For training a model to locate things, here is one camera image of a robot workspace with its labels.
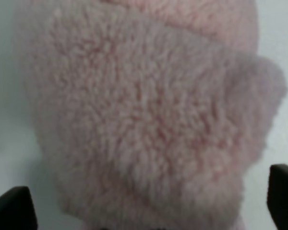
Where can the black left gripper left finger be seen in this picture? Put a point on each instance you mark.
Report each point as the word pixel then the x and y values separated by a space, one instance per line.
pixel 17 210

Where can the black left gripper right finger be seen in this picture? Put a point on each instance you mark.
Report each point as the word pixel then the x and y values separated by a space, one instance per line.
pixel 277 195

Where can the pink towel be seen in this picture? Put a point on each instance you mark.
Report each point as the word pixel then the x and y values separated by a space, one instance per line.
pixel 148 112

